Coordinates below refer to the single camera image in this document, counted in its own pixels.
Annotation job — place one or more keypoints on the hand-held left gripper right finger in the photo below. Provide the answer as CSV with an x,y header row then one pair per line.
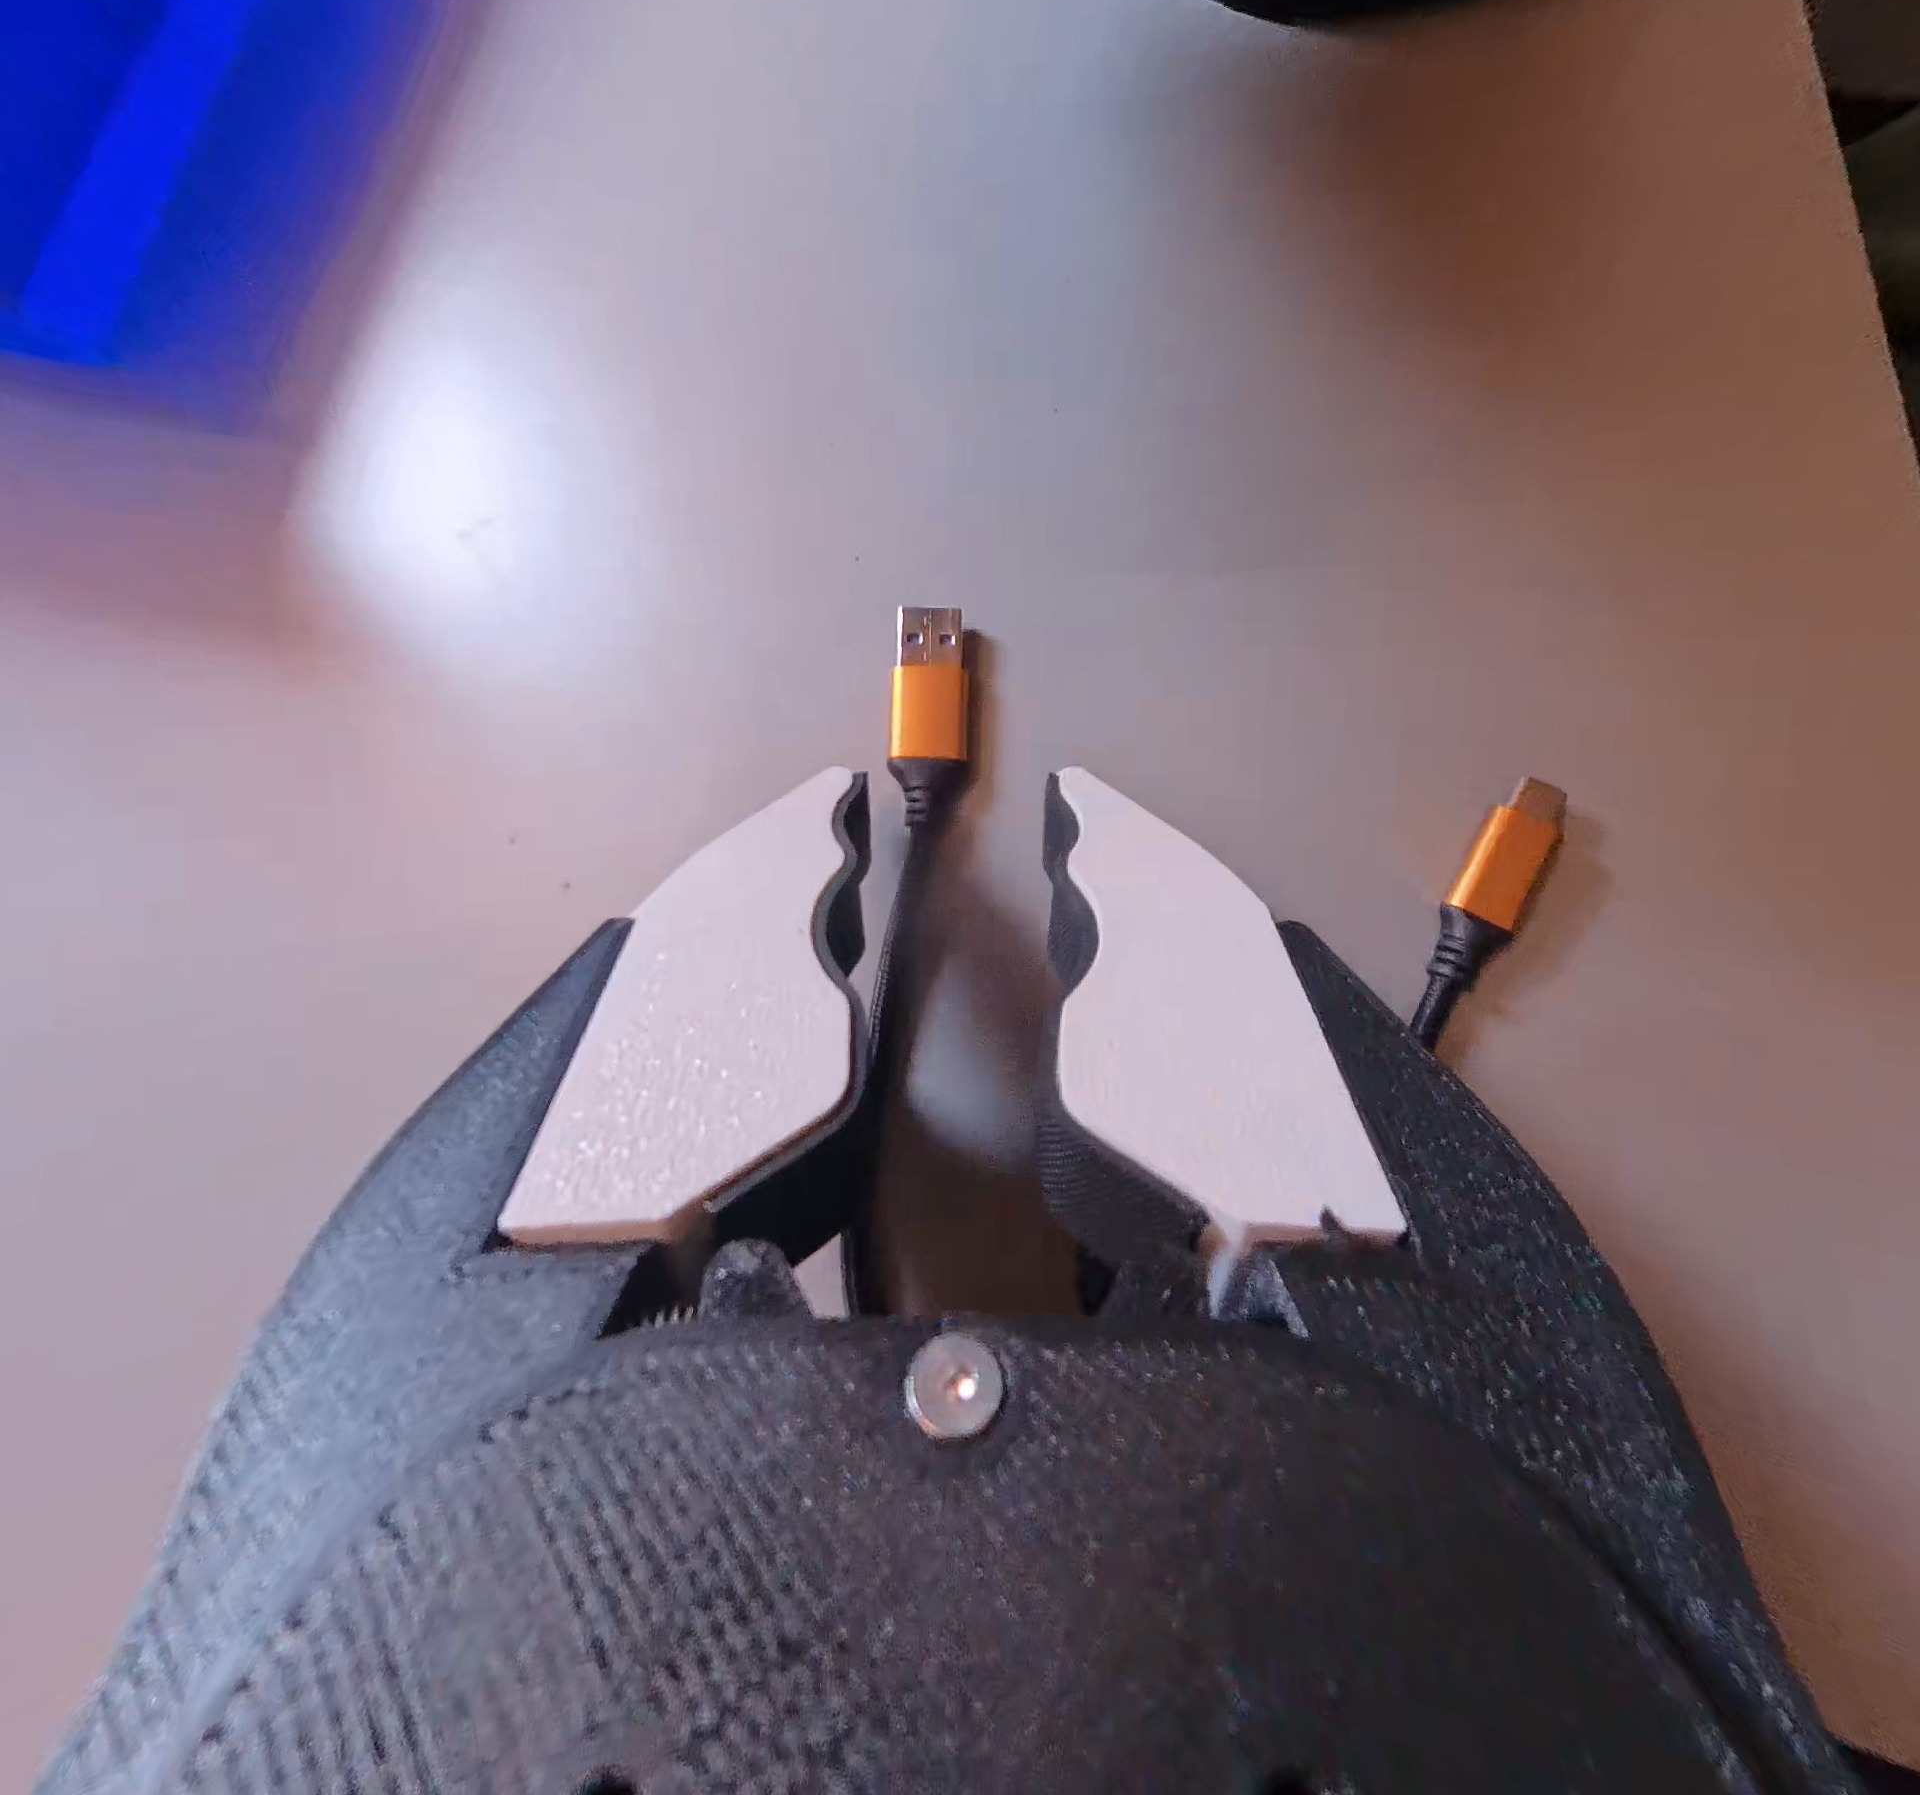
x,y
1217,1060

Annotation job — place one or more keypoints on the blue plastic bin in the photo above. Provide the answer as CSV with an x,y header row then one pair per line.
x,y
150,101

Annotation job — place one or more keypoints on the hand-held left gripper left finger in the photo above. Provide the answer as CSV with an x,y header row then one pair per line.
x,y
690,1060

